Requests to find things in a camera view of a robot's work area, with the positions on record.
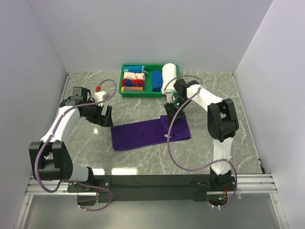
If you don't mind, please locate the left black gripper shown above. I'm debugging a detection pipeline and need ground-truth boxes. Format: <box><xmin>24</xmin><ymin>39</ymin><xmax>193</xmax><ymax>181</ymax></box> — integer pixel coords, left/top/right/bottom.
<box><xmin>82</xmin><ymin>100</ymin><xmax>113</xmax><ymax>127</ymax></box>

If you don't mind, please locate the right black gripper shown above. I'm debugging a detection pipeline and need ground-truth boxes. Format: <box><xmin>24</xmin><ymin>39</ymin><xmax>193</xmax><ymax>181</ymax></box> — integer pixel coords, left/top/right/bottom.
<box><xmin>165</xmin><ymin>97</ymin><xmax>193</xmax><ymax>127</ymax></box>

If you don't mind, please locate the purple towel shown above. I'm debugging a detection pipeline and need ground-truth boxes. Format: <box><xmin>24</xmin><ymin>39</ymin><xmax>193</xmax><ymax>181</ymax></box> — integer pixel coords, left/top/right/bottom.
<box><xmin>111</xmin><ymin>115</ymin><xmax>191</xmax><ymax>151</ymax></box>

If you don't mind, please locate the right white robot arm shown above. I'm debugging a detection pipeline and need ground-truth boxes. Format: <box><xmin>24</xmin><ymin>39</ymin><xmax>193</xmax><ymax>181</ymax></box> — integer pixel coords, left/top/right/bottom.
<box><xmin>164</xmin><ymin>78</ymin><xmax>239</xmax><ymax>190</ymax></box>

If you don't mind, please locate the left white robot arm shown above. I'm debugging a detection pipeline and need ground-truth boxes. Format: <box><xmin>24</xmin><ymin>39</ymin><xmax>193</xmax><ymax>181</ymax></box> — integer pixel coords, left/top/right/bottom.
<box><xmin>29</xmin><ymin>87</ymin><xmax>113</xmax><ymax>192</ymax></box>

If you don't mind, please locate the green plastic tray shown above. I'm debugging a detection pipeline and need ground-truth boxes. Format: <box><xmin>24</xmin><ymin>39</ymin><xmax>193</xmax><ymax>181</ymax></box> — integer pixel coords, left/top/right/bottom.
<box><xmin>118</xmin><ymin>63</ymin><xmax>179</xmax><ymax>98</ymax></box>

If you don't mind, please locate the orange grey rolled towel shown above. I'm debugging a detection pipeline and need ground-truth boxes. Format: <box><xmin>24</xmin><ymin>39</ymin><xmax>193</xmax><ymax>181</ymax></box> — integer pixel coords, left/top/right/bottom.
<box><xmin>121</xmin><ymin>86</ymin><xmax>144</xmax><ymax>92</ymax></box>

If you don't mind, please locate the white rolled towel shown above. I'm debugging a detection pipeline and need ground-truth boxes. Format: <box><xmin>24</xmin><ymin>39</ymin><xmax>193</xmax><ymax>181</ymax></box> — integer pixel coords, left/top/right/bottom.
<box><xmin>161</xmin><ymin>63</ymin><xmax>177</xmax><ymax>94</ymax></box>

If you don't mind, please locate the red blue rolled towel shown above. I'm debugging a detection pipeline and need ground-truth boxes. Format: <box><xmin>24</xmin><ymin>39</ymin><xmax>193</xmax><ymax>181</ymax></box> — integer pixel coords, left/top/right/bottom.
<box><xmin>122</xmin><ymin>79</ymin><xmax>145</xmax><ymax>87</ymax></box>

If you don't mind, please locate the pink rolled towel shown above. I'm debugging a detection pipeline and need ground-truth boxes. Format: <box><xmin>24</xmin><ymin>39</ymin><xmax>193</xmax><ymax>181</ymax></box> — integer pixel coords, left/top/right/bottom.
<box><xmin>123</xmin><ymin>72</ymin><xmax>146</xmax><ymax>81</ymax></box>

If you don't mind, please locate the teal blue rolled towel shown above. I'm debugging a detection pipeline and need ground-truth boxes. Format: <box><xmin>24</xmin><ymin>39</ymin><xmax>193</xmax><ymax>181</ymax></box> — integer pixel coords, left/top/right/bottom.
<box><xmin>123</xmin><ymin>65</ymin><xmax>147</xmax><ymax>73</ymax></box>

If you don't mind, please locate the black base bar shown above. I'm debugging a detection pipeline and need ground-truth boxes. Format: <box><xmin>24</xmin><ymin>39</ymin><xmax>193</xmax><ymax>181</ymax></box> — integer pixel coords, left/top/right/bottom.
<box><xmin>66</xmin><ymin>175</ymin><xmax>238</xmax><ymax>203</ymax></box>

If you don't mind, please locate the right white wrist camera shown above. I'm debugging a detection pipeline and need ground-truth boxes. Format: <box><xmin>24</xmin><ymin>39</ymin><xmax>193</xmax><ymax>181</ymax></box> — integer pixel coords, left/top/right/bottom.
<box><xmin>166</xmin><ymin>93</ymin><xmax>178</xmax><ymax>103</ymax></box>

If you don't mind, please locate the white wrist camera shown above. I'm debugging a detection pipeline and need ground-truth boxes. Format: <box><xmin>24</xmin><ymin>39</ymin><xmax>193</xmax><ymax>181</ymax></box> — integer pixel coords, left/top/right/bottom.
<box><xmin>166</xmin><ymin>93</ymin><xmax>178</xmax><ymax>103</ymax></box>
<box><xmin>93</xmin><ymin>91</ymin><xmax>110</xmax><ymax>106</ymax></box>

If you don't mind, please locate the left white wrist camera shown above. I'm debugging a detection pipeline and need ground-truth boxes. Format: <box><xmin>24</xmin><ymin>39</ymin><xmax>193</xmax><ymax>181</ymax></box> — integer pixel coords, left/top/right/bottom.
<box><xmin>93</xmin><ymin>91</ymin><xmax>110</xmax><ymax>106</ymax></box>

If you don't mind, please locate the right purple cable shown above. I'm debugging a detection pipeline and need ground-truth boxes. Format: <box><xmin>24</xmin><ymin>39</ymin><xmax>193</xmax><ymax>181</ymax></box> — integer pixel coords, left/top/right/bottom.
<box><xmin>162</xmin><ymin>75</ymin><xmax>239</xmax><ymax>208</ymax></box>

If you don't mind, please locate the purple cable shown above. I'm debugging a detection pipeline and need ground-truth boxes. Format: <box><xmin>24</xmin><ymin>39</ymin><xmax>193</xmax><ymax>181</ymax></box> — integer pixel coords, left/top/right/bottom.
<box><xmin>162</xmin><ymin>75</ymin><xmax>239</xmax><ymax>208</ymax></box>
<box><xmin>34</xmin><ymin>78</ymin><xmax>117</xmax><ymax>212</ymax></box>

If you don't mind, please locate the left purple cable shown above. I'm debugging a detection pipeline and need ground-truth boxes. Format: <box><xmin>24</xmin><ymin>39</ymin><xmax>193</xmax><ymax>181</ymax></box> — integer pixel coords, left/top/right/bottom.
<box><xmin>34</xmin><ymin>78</ymin><xmax>117</xmax><ymax>212</ymax></box>

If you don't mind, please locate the left aluminium side rail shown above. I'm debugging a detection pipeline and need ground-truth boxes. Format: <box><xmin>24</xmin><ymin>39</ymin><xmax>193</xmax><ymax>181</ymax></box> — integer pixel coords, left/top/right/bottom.
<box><xmin>55</xmin><ymin>71</ymin><xmax>72</xmax><ymax>117</ymax></box>

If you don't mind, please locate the aluminium side rail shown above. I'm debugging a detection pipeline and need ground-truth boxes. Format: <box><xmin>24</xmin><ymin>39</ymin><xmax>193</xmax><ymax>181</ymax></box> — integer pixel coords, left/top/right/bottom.
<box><xmin>232</xmin><ymin>71</ymin><xmax>266</xmax><ymax>174</ymax></box>
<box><xmin>55</xmin><ymin>71</ymin><xmax>72</xmax><ymax>117</ymax></box>

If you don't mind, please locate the right aluminium side rail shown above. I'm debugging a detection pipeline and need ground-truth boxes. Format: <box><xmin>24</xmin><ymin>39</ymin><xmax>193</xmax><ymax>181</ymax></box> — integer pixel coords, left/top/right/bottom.
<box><xmin>232</xmin><ymin>71</ymin><xmax>266</xmax><ymax>174</ymax></box>

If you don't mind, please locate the aluminium front rail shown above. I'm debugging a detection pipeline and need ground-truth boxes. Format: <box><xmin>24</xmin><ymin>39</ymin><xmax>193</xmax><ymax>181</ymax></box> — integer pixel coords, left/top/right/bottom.
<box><xmin>25</xmin><ymin>173</ymin><xmax>278</xmax><ymax>196</ymax></box>

